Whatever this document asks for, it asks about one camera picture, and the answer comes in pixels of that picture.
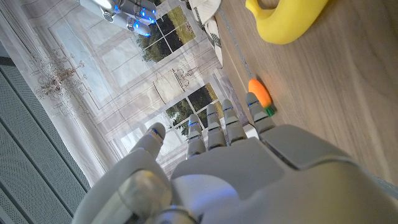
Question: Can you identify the cream plaid scarf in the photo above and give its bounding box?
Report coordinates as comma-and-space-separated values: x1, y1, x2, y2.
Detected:
188, 0, 224, 67

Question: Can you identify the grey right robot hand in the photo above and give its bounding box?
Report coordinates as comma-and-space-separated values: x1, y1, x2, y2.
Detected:
79, 0, 158, 38

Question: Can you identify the yellow toy banana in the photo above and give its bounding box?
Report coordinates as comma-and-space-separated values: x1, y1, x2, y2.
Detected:
245, 0, 330, 45

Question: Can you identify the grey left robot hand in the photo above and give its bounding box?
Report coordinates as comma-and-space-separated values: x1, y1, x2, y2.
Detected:
72, 91, 398, 224

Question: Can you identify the orange toy carrot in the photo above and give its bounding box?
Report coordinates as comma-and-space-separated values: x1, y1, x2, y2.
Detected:
248, 78, 275, 118

